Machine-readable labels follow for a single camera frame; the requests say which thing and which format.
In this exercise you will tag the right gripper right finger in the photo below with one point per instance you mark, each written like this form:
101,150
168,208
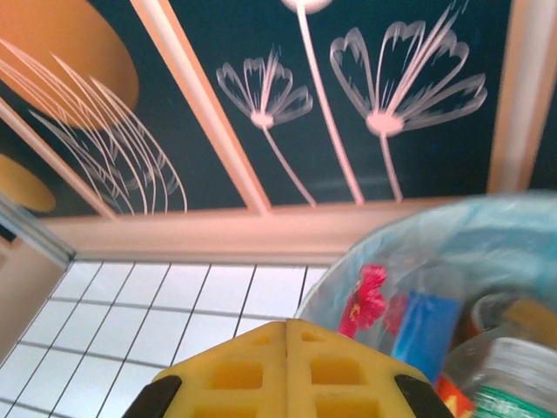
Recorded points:
339,374

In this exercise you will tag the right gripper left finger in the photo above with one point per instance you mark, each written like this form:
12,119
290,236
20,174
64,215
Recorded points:
235,374

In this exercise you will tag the blue red label bottle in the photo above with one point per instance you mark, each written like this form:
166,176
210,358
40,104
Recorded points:
428,331

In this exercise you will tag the orange label clear bottle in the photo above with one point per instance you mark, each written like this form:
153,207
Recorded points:
452,398

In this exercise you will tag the clear bottle green white label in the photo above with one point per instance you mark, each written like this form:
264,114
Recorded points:
505,392

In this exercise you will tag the orange juice bottle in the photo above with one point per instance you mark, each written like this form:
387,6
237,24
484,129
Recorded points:
520,313

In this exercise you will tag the bin with blue liner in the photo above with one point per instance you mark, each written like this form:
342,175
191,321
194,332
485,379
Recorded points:
478,244

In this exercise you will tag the aluminium corner post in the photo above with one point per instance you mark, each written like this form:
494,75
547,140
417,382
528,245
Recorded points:
39,235

